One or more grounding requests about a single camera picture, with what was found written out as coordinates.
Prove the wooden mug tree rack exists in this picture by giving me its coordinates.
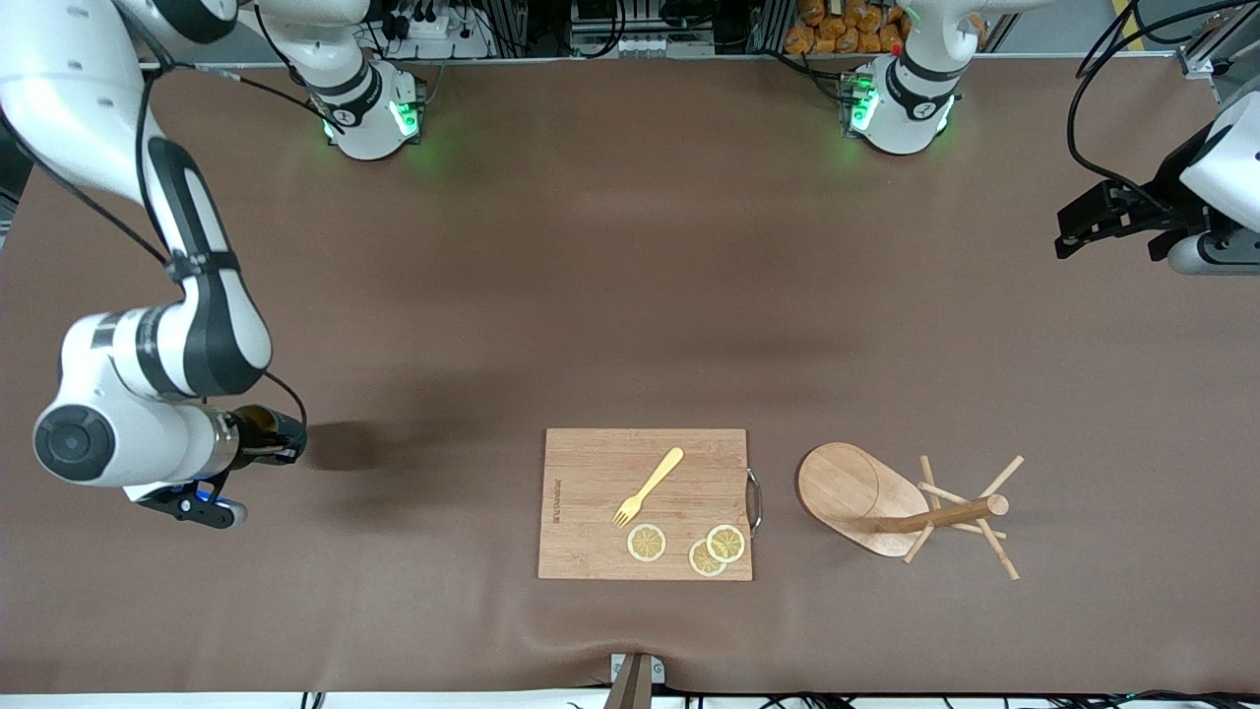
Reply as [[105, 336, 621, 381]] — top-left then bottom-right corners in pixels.
[[796, 441, 1026, 582]]

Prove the brown table mat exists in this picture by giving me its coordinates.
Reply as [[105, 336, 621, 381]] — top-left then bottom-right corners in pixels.
[[0, 54, 1260, 695]]

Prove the orange bread rolls pile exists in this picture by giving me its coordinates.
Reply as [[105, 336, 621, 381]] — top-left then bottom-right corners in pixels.
[[785, 0, 912, 55]]

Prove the yellow plastic fork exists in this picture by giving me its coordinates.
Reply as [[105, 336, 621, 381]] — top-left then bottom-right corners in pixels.
[[612, 447, 685, 530]]

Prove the white power strip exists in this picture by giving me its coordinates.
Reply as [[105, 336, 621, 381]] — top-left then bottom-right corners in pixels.
[[379, 0, 493, 60]]

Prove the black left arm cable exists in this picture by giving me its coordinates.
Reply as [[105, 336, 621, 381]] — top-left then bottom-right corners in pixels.
[[1067, 0, 1260, 213]]

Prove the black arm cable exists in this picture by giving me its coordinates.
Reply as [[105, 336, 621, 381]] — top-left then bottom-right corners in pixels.
[[0, 0, 346, 459], [1067, 0, 1260, 213]]

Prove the aluminium frame strut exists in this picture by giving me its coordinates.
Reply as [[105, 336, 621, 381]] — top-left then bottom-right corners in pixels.
[[1176, 0, 1260, 104]]

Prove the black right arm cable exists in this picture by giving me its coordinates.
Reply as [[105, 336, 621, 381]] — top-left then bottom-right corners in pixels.
[[0, 0, 346, 459]]

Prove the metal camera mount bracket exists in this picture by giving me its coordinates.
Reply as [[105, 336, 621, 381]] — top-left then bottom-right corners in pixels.
[[602, 652, 666, 709]]

